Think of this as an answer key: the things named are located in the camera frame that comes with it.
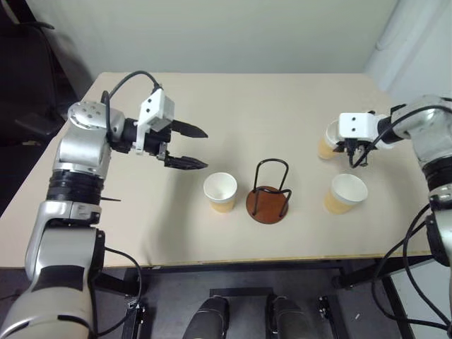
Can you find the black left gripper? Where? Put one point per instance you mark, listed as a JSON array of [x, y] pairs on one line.
[[156, 142]]

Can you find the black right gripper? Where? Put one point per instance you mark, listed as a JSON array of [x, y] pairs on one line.
[[355, 143]]

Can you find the tan paper cup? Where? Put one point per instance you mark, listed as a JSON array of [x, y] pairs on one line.
[[345, 194], [220, 192], [325, 144]]

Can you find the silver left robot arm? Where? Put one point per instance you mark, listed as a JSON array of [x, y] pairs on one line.
[[77, 148]]

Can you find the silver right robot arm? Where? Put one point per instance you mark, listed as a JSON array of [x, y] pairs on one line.
[[429, 137]]

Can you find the black table foot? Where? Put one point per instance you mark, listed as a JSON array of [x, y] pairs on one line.
[[136, 318], [325, 309]]

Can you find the white flat panel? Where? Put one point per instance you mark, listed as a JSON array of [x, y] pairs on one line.
[[423, 300]]

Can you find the dark rounded shape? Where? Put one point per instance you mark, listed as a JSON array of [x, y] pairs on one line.
[[208, 318], [289, 318]]

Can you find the black office chair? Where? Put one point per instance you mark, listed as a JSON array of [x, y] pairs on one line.
[[28, 70]]

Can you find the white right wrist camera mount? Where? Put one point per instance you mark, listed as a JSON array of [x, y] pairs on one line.
[[356, 125]]

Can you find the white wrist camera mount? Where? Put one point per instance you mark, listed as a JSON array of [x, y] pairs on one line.
[[155, 107], [356, 125]]

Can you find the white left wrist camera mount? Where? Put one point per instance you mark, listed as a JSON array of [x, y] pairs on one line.
[[155, 107]]

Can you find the white wall pipe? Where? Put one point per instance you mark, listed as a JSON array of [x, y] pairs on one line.
[[399, 31]]

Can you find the black table frame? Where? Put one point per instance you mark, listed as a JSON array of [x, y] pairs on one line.
[[247, 272]]

